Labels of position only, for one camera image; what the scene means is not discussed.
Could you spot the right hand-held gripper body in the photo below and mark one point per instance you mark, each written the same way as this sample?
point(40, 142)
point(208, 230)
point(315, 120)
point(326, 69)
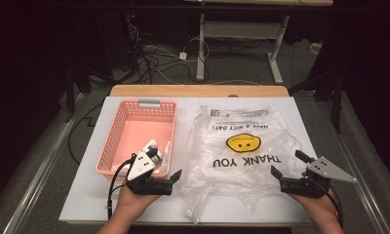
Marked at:
point(326, 170)

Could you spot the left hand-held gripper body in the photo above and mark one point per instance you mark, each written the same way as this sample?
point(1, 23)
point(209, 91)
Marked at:
point(141, 169)

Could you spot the clear dropper bottle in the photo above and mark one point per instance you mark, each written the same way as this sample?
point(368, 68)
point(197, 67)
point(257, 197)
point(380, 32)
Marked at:
point(165, 159)

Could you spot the pink perforated plastic basket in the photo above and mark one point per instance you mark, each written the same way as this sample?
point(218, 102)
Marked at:
point(141, 130)

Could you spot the clear smiley plastic bag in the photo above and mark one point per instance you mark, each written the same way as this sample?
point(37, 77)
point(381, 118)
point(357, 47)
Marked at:
point(241, 175)

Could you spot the person's left hand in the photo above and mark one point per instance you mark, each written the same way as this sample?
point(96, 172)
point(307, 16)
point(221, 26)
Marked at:
point(131, 201)

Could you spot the person's right hand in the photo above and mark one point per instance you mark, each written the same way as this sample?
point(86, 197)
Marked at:
point(319, 208)

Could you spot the black stand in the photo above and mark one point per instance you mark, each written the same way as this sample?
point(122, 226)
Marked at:
point(336, 100)
point(69, 94)

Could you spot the white power adapter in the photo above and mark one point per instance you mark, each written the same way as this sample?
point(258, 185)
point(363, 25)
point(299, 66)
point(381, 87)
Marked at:
point(182, 55)

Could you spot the small white box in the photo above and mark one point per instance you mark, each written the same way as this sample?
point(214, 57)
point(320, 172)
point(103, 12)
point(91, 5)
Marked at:
point(315, 47)

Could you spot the metal floor rail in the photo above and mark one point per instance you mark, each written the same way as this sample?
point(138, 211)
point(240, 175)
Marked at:
point(355, 169)
point(43, 162)

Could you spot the white metal desk frame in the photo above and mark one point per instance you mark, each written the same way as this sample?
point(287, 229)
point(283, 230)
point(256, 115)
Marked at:
point(241, 29)

